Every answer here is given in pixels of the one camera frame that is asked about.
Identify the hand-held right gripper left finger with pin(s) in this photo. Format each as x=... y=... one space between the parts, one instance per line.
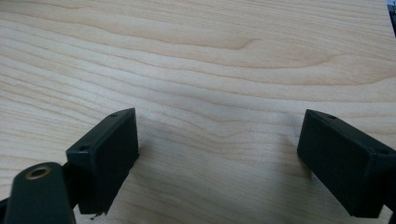
x=102 y=161

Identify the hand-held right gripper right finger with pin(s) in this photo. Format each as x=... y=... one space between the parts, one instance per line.
x=342 y=168

